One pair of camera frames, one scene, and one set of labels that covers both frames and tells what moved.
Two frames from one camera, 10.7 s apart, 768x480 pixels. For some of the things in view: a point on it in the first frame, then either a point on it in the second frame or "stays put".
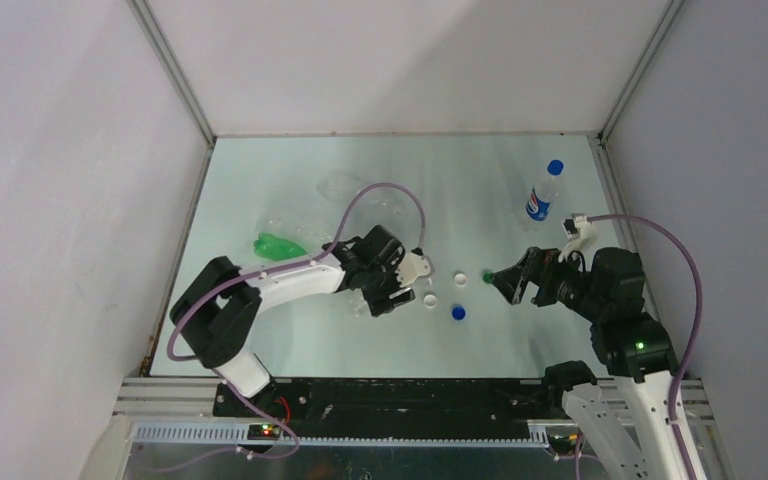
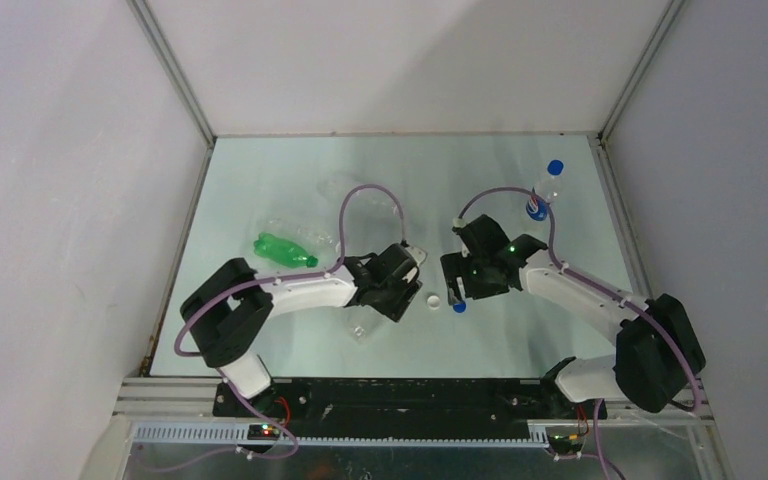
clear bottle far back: x=336 y=191 stays put
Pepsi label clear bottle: x=545 y=192 stays put
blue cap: x=555 y=167 stays put
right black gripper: x=536 y=266 to x=455 y=266
